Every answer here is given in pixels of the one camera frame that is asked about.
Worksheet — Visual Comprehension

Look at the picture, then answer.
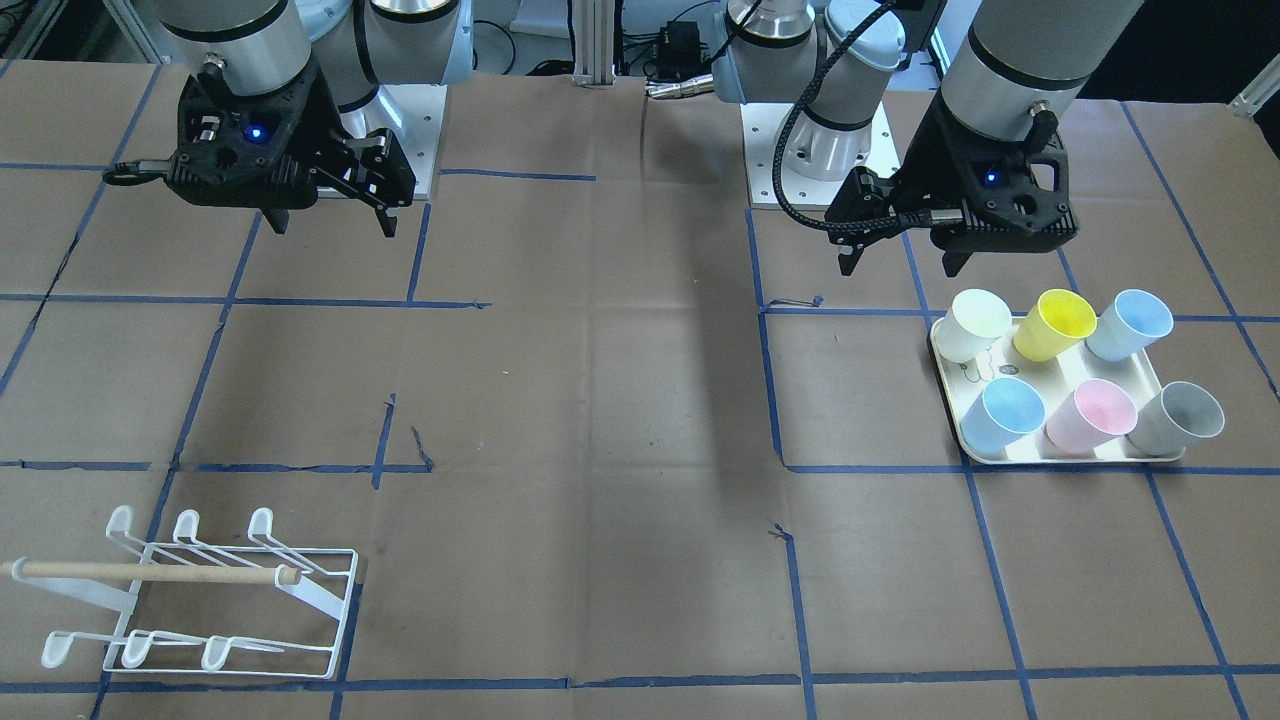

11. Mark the light blue cup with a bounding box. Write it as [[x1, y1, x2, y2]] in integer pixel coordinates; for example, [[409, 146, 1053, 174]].
[[960, 377, 1046, 455]]

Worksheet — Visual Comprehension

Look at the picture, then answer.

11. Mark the yellow cup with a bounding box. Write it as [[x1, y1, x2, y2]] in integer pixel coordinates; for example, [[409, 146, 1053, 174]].
[[1012, 288, 1098, 363]]

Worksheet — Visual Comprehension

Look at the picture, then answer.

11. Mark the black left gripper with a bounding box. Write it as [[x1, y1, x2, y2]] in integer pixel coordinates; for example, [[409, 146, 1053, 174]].
[[826, 97, 1078, 278]]

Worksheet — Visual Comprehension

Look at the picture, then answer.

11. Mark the grey cup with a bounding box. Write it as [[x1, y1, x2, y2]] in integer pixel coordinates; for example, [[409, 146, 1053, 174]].
[[1126, 380, 1226, 456]]

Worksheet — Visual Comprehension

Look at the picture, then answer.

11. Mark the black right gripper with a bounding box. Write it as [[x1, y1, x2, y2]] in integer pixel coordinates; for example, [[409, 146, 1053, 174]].
[[164, 60, 416, 238]]

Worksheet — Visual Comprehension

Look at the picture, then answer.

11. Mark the aluminium frame post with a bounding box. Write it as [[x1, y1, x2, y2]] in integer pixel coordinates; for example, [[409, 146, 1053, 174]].
[[568, 0, 620, 87]]

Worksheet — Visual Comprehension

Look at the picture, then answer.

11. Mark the white wire cup rack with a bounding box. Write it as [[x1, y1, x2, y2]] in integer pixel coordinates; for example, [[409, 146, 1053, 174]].
[[3, 505, 360, 680]]

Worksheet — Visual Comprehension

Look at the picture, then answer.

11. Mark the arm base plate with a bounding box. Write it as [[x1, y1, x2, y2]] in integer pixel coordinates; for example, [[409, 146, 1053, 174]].
[[340, 85, 448, 201], [741, 102, 900, 211]]

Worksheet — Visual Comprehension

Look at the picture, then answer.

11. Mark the pink cup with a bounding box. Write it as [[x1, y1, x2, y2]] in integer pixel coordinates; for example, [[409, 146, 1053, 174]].
[[1044, 378, 1138, 454]]

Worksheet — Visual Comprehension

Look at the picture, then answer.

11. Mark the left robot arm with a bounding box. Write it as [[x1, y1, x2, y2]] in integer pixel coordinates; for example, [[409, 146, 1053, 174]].
[[707, 1, 1140, 277]]

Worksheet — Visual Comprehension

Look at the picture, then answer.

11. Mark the white cup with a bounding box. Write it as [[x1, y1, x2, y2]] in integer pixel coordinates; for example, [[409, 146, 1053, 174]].
[[933, 288, 1012, 363]]

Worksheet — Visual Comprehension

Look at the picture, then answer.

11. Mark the cream tray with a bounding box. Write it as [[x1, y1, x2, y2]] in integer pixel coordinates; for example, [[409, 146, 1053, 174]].
[[927, 318, 1185, 465]]

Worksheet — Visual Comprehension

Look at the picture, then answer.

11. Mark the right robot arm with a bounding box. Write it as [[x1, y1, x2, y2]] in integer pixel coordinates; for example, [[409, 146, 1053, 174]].
[[143, 1, 474, 237]]

